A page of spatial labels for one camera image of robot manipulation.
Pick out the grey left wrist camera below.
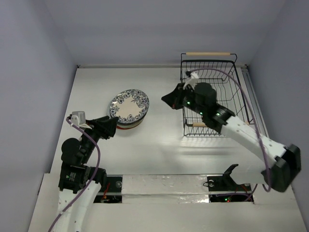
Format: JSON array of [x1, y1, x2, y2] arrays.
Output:
[[70, 111, 86, 127]]

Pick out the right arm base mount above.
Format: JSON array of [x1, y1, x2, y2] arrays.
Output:
[[203, 175, 254, 203]]

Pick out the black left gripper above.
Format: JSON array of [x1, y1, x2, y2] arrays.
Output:
[[80, 115, 118, 162]]

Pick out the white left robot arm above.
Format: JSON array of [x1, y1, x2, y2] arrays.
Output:
[[48, 111, 118, 232]]

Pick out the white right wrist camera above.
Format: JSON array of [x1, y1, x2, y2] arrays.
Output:
[[183, 71, 199, 90]]

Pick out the grey reindeer plate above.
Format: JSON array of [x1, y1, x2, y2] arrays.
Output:
[[117, 118, 144, 128]]

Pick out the red and teal floral plate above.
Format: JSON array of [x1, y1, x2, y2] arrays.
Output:
[[116, 126, 135, 130]]

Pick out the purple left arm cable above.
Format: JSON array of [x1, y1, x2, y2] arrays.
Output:
[[47, 117, 101, 232]]

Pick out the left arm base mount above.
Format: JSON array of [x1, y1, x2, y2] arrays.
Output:
[[94, 175, 123, 203]]

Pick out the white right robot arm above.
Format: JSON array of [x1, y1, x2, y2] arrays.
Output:
[[161, 83, 301, 192]]

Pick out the blue floral rimmed plate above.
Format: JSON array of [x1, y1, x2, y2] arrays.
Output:
[[110, 89, 150, 123]]

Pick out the black wire dish rack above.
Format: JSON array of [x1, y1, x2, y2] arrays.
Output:
[[180, 52, 267, 135]]

